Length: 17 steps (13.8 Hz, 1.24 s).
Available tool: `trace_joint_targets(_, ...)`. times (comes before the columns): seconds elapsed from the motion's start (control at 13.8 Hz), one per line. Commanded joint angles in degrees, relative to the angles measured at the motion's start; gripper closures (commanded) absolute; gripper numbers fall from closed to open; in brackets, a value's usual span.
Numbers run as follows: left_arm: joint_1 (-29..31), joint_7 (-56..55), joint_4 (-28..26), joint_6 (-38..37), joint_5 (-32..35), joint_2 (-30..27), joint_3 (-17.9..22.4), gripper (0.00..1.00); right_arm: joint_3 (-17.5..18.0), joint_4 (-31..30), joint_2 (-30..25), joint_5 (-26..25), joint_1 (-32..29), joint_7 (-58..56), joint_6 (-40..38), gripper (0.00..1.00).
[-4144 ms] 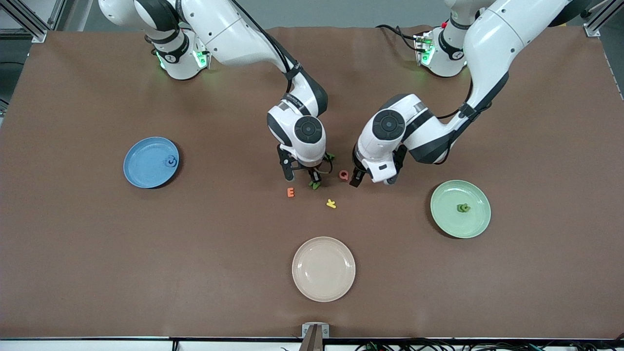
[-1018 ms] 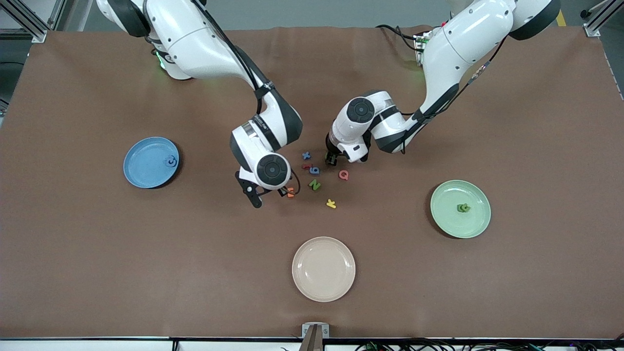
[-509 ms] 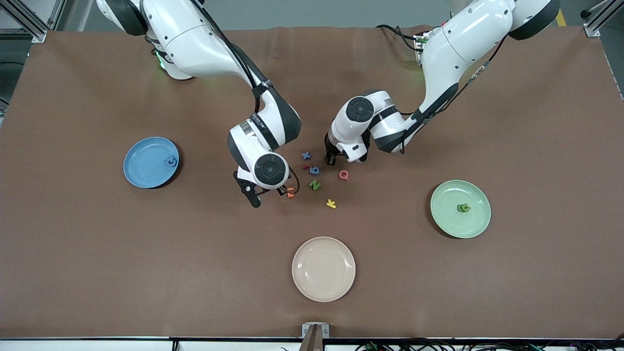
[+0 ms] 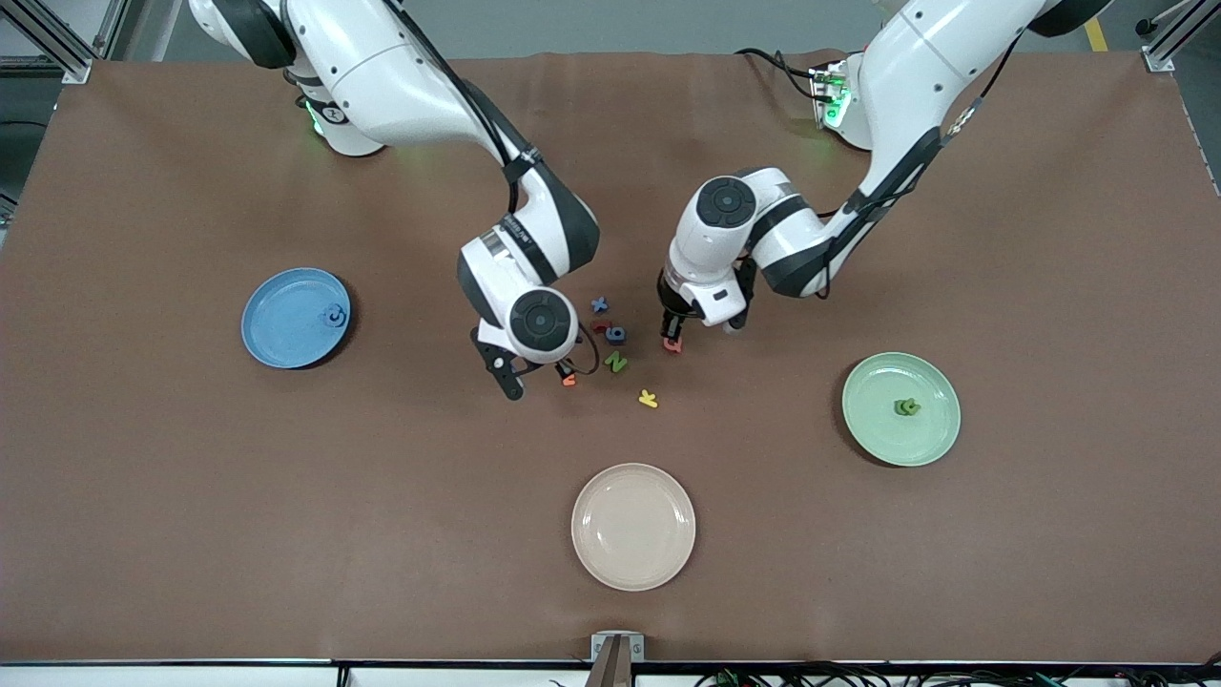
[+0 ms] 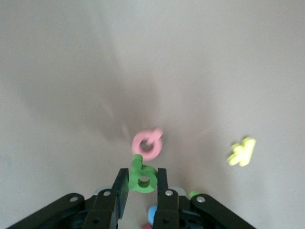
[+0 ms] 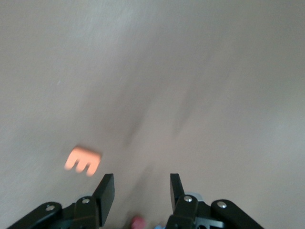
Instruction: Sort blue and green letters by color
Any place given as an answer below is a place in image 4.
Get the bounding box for beige plate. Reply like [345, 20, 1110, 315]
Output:
[570, 463, 697, 593]

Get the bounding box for mint green plate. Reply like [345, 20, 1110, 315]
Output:
[841, 352, 962, 468]

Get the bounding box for blue plate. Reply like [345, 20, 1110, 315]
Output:
[240, 267, 353, 371]

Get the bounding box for brown table mat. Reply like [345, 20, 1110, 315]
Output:
[0, 50, 1221, 664]

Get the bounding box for white table edge strip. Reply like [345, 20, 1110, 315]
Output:
[0, 661, 1221, 687]

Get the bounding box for black cable on mat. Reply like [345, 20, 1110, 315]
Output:
[735, 48, 823, 101]

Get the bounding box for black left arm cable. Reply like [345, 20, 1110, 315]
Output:
[816, 24, 1031, 302]

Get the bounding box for grey metal bracket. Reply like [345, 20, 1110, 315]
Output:
[590, 632, 646, 687]

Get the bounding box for grey camera mast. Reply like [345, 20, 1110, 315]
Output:
[584, 635, 634, 687]

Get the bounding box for tangled black cables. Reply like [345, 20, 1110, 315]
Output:
[696, 661, 1221, 687]

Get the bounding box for aluminium frame profile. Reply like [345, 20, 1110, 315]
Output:
[1135, 0, 1221, 73]
[0, 0, 130, 85]

